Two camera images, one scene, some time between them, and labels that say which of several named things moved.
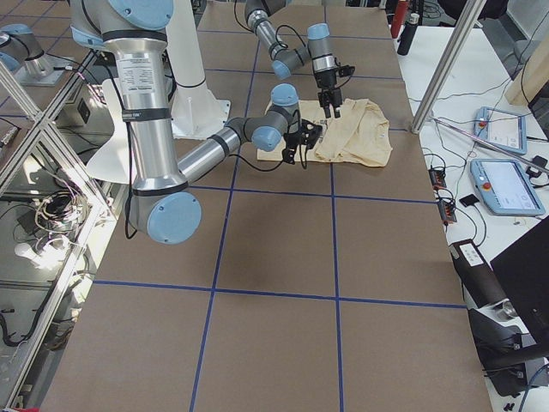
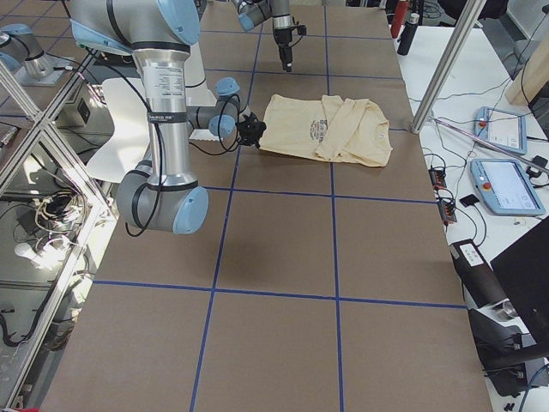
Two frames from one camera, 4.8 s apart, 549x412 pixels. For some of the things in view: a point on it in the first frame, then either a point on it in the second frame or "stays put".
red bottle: x=401 y=12 stays put
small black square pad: x=469 y=200 stays put
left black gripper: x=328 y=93 to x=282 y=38
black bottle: x=408 y=33 stays put
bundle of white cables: x=62 y=210 stays put
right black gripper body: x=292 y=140 to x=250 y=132
